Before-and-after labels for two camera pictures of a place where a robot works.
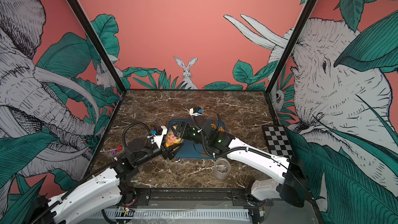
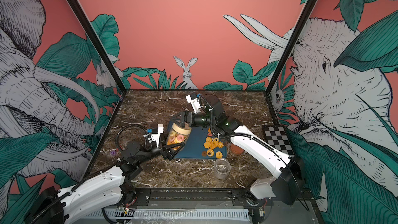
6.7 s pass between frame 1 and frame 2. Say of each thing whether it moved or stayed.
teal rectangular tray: stayed
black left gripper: stayed
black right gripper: moved
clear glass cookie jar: stayed
